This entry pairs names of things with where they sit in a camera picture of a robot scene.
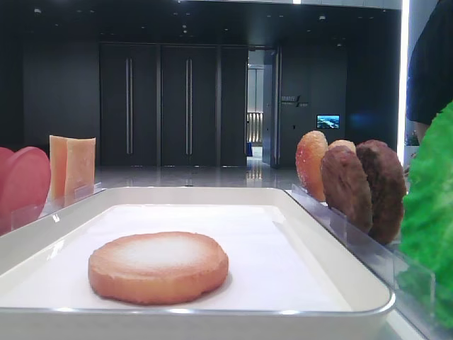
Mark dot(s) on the green lettuce leaf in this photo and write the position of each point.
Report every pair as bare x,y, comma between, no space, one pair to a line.
427,223

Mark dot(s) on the orange glazed bread slice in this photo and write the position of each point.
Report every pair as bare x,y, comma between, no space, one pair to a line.
310,151

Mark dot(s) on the round bread slice on tray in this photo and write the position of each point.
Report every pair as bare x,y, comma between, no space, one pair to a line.
161,268

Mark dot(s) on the brown meat patty near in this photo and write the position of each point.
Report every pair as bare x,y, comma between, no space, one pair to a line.
346,188

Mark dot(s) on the brown meat patty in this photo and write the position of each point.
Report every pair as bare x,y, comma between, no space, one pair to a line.
386,181
346,188

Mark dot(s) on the orange cheese slice front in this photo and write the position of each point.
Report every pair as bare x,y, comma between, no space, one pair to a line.
80,172

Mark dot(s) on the orange cheese slice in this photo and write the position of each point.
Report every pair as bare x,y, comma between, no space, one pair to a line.
58,165
80,172

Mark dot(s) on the brown meat patty far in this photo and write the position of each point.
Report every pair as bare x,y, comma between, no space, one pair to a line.
386,181

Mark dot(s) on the orange cheese slice back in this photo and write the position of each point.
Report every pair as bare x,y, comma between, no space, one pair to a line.
58,165

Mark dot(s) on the red tomato slice front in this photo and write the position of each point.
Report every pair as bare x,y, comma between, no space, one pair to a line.
29,183

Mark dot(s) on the red tomato slice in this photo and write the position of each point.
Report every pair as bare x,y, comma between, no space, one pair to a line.
6,155
29,183

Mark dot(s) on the red tomato slice back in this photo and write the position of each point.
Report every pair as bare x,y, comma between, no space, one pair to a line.
6,155

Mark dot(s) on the dark double door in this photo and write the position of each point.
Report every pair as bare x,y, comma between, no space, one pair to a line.
173,105

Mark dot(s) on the white rectangular tray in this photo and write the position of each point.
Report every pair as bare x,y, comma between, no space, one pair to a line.
289,277

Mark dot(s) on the clear acrylic rack left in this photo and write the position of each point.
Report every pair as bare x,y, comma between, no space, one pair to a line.
26,215

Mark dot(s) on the clear acrylic rack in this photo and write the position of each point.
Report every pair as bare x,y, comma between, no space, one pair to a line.
354,230
26,215

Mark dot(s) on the clear acrylic rack right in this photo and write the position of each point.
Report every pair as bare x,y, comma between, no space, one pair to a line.
354,230

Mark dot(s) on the person in dark shirt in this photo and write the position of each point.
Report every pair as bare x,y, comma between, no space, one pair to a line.
430,70

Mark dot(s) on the small wall display screen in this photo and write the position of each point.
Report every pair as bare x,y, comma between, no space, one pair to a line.
328,122

